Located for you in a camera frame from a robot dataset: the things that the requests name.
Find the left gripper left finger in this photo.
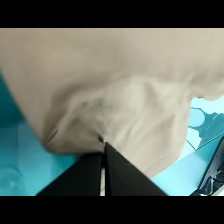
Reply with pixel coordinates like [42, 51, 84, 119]
[35, 152, 103, 197]

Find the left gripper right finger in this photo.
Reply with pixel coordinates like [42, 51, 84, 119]
[104, 141, 168, 197]

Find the beige T-shirt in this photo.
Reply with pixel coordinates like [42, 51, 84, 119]
[0, 28, 224, 180]

